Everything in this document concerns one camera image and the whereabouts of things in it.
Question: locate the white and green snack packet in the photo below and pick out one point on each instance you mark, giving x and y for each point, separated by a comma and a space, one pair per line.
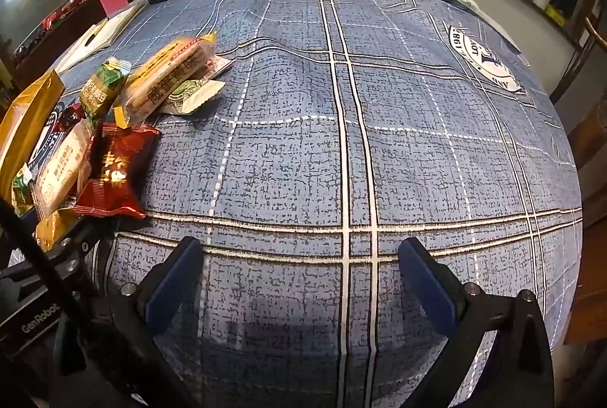
192, 97

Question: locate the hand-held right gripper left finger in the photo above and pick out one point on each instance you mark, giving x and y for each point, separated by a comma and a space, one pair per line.
173, 289

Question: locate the wooden chair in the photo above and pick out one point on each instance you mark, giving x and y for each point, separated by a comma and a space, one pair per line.
583, 62

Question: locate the green and yellow snack packet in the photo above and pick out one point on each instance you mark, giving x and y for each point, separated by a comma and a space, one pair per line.
21, 190

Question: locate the white notebook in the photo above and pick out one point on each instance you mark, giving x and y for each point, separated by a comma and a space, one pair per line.
106, 29

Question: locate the blue checked tablecloth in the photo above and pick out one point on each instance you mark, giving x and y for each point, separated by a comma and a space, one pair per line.
332, 152

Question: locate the large red snack packet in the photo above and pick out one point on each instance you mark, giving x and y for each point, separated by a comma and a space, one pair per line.
116, 173

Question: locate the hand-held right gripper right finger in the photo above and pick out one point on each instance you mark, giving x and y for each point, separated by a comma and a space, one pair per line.
427, 289

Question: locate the beige snack packet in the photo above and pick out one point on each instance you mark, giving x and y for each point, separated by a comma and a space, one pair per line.
59, 171

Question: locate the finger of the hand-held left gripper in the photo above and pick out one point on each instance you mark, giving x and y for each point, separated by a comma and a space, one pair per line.
76, 254

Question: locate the yellow cracker packet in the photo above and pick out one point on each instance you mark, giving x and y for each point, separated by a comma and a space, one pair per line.
161, 78

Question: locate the small red candy packet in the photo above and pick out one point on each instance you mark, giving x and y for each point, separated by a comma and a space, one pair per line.
71, 114

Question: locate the gold snack packet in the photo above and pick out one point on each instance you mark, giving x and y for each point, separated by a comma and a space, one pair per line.
52, 228

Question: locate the gold rimmed white tray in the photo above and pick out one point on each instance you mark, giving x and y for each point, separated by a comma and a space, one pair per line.
23, 119

